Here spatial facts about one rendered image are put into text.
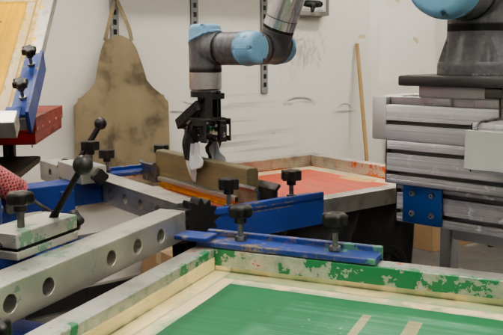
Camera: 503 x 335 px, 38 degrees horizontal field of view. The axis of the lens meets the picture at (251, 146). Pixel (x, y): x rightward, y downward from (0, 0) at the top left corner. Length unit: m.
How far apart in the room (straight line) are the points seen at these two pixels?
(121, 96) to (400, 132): 2.45
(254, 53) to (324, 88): 3.07
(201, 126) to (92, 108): 2.08
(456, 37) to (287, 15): 0.41
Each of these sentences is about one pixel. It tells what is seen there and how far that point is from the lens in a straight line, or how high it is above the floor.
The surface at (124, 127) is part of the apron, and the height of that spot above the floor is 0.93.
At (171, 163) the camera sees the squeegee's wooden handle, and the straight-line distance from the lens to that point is 1.81.
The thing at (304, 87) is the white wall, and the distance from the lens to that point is 4.51.
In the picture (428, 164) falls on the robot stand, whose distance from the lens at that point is 1.48.
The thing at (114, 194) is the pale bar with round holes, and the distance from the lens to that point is 1.51.
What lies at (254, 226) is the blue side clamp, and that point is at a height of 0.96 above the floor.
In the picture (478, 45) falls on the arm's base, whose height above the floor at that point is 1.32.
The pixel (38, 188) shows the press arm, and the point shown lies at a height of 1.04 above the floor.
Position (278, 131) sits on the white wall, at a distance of 4.41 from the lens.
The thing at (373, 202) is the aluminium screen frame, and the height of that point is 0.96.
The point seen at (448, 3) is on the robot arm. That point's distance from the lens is 1.31.
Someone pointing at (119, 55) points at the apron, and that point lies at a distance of 3.77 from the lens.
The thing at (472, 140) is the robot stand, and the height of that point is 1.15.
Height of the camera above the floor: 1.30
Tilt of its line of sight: 7 degrees down
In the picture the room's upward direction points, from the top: straight up
